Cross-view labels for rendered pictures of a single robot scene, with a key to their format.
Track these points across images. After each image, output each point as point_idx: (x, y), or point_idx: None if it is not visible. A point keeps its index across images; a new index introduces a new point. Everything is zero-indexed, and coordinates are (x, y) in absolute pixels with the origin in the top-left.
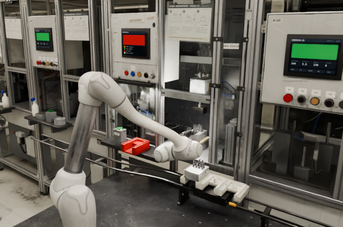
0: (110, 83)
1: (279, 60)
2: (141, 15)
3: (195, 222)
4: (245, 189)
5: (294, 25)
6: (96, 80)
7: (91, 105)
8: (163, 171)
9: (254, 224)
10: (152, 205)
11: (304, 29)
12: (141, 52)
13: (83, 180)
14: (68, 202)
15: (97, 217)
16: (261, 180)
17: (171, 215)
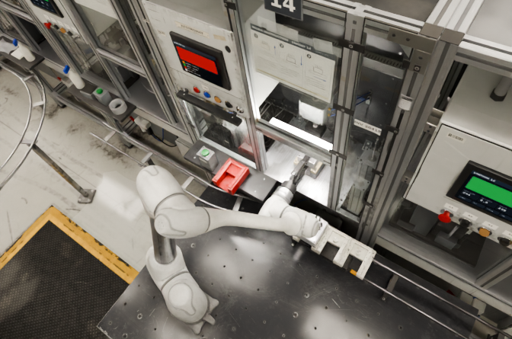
0: (185, 228)
1: (445, 177)
2: (201, 26)
3: (312, 275)
4: (370, 259)
5: (485, 155)
6: (165, 234)
7: None
8: None
9: (379, 275)
10: (263, 247)
11: (501, 166)
12: (213, 80)
13: (180, 262)
14: (174, 311)
15: (205, 273)
16: (392, 242)
17: (285, 264)
